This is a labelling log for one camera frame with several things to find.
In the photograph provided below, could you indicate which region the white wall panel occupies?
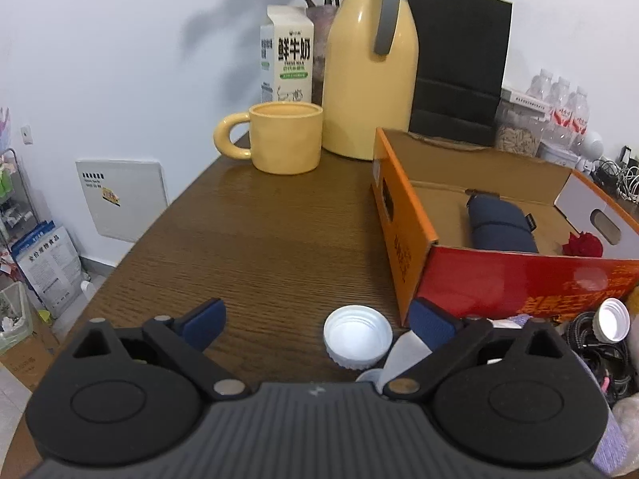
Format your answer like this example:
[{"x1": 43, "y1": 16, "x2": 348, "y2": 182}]
[{"x1": 75, "y1": 158, "x2": 168, "y2": 243}]

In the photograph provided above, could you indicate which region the large white bottle cap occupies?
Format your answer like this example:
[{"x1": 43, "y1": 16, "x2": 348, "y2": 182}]
[{"x1": 323, "y1": 305, "x2": 394, "y2": 371}]

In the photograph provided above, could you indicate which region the clear water bottle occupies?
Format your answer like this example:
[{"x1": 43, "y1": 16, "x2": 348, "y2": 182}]
[
  {"x1": 524, "y1": 69, "x2": 554, "y2": 103},
  {"x1": 543, "y1": 77, "x2": 571, "y2": 135},
  {"x1": 559, "y1": 86, "x2": 591, "y2": 149}
]

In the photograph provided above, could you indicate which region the pink glass vase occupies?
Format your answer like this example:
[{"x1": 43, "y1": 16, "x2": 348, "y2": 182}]
[{"x1": 306, "y1": 5, "x2": 340, "y2": 105}]

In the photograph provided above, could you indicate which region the black paper bag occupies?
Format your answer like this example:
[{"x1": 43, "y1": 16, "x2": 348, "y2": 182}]
[{"x1": 404, "y1": 0, "x2": 513, "y2": 146}]

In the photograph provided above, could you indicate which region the yellow mug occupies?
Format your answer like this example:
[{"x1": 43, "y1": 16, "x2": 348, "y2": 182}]
[{"x1": 214, "y1": 101, "x2": 324, "y2": 175}]

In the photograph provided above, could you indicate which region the yellow thermos jug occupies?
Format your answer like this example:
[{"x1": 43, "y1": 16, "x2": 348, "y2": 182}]
[{"x1": 322, "y1": 0, "x2": 419, "y2": 161}]

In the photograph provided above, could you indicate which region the white milk carton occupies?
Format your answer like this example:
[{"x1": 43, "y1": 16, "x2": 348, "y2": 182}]
[{"x1": 260, "y1": 5, "x2": 315, "y2": 105}]

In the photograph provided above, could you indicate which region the tangle of charger cables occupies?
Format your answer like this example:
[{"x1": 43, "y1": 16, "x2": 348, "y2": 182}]
[{"x1": 591, "y1": 157, "x2": 639, "y2": 205}]

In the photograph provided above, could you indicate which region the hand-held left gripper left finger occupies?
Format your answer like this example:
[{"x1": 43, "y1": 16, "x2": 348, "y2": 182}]
[{"x1": 72, "y1": 298, "x2": 250, "y2": 402}]

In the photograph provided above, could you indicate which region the white plastic basket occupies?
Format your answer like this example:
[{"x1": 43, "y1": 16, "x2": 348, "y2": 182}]
[{"x1": 0, "y1": 281, "x2": 35, "y2": 355}]

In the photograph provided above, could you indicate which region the wire storage rack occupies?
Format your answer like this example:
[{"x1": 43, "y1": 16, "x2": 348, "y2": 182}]
[{"x1": 0, "y1": 147, "x2": 41, "y2": 270}]

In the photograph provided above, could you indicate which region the clear container of seeds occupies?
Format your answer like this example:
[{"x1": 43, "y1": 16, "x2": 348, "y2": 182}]
[{"x1": 496, "y1": 100, "x2": 550, "y2": 158}]

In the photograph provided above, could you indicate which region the white printed tin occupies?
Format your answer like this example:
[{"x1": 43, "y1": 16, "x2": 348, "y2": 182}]
[{"x1": 539, "y1": 140, "x2": 582, "y2": 168}]

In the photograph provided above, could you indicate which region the small white flat box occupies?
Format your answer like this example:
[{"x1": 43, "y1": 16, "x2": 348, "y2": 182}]
[{"x1": 500, "y1": 88, "x2": 555, "y2": 111}]

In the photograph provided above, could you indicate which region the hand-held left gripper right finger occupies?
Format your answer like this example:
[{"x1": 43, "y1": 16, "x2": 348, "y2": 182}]
[{"x1": 382, "y1": 298, "x2": 570, "y2": 402}]

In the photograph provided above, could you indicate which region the red rose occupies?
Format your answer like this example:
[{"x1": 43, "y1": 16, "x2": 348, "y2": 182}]
[{"x1": 562, "y1": 231, "x2": 605, "y2": 258}]

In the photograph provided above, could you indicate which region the small white cap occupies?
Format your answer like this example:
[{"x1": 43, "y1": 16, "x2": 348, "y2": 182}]
[{"x1": 594, "y1": 298, "x2": 631, "y2": 342}]

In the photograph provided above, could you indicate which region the braided cable with pink tie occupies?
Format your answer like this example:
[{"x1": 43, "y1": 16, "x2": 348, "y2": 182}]
[{"x1": 564, "y1": 312, "x2": 632, "y2": 400}]

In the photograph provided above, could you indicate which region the orange cardboard box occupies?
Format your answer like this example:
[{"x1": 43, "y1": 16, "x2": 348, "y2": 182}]
[{"x1": 372, "y1": 127, "x2": 639, "y2": 327}]

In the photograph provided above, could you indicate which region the brown cardboard carton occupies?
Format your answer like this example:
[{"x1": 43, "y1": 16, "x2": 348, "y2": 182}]
[{"x1": 0, "y1": 309, "x2": 61, "y2": 390}]

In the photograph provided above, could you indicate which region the white robot figurine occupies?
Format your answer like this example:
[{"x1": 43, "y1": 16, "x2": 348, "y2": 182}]
[{"x1": 574, "y1": 131, "x2": 605, "y2": 170}]

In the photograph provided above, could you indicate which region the blue and white food bag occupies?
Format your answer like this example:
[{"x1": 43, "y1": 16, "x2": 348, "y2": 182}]
[{"x1": 11, "y1": 220, "x2": 83, "y2": 317}]

